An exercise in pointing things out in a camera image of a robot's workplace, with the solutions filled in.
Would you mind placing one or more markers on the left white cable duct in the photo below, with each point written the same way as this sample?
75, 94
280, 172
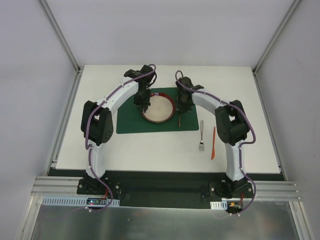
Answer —
79, 201

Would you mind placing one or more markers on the white cable duct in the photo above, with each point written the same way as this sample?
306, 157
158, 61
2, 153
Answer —
79, 201
219, 205

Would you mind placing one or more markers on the orange knife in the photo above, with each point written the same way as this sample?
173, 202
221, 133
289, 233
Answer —
213, 152

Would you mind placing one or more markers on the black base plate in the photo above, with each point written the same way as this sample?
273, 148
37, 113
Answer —
150, 189

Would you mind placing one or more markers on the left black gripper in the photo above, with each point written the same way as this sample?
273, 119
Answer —
142, 100

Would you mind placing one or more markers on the red rimmed beige plate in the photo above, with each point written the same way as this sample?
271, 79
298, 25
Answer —
161, 109

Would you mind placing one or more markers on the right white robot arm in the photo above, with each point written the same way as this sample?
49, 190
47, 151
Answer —
231, 127

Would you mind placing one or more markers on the silver fork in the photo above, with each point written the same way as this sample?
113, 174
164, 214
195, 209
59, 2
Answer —
201, 143

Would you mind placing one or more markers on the green placemat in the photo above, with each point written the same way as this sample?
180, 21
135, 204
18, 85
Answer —
130, 119

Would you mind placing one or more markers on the copper spoon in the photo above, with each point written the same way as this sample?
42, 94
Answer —
179, 120

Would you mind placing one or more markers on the aluminium front rail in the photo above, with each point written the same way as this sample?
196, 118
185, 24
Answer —
67, 186

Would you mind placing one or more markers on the left aluminium frame post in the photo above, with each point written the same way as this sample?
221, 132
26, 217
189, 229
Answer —
59, 34

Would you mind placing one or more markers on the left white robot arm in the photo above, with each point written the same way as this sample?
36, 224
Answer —
97, 117

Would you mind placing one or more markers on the aluminium frame post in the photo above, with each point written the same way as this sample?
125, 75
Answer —
59, 34
294, 5

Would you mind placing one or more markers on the right white cable duct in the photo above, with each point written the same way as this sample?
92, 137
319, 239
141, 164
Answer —
219, 205

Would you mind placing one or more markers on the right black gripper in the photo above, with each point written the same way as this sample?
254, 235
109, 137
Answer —
183, 105

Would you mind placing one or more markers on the right aluminium frame post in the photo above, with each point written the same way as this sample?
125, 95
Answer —
294, 5

